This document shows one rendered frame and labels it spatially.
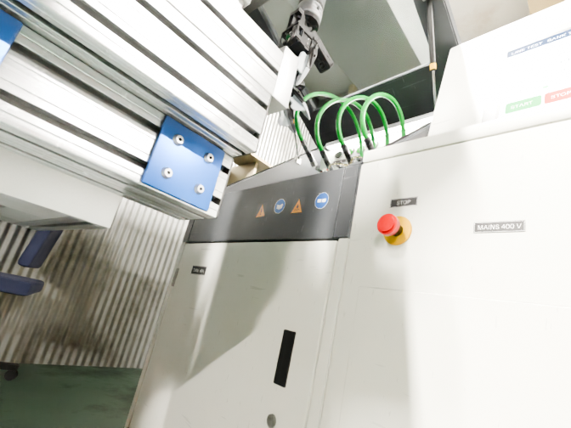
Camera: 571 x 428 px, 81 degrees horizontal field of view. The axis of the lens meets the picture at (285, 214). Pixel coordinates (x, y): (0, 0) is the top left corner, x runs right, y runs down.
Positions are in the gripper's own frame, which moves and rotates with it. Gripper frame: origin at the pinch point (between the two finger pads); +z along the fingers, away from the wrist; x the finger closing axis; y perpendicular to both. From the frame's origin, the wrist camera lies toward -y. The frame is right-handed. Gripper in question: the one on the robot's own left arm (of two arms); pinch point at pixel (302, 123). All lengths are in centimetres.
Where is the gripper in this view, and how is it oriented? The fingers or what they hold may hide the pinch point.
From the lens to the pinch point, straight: 112.2
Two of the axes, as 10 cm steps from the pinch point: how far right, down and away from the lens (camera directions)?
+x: 5.5, -3.5, -7.6
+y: -6.6, 3.7, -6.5
